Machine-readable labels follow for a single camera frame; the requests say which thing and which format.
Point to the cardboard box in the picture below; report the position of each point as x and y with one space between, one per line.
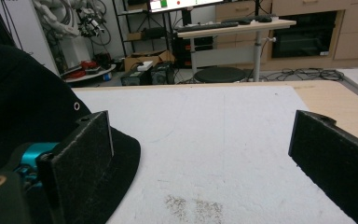
146 59

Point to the black equipment box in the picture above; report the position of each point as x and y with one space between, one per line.
161 74

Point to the computer monitor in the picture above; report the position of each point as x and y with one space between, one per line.
183 3

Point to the round black stool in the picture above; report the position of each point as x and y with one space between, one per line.
220 74

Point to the light wooden standing desk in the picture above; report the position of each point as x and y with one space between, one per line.
230 29

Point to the round white platform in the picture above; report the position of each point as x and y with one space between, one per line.
90 75

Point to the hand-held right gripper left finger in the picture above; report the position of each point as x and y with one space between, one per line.
80 155

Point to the white table mat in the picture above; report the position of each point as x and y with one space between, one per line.
205 140

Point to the black computer mouse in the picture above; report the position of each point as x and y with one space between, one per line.
264 19

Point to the black built-in oven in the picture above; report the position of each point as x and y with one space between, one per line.
304 35

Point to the red tool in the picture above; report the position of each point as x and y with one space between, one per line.
88 65

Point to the black metal shelf rack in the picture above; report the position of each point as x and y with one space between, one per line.
143 34

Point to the black bucket hat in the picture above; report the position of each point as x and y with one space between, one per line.
18 102

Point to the light wooden cabinet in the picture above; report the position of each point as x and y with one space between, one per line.
357 28

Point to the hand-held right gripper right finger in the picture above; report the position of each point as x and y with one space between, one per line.
329 155

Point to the black keyboard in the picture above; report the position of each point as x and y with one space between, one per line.
206 26

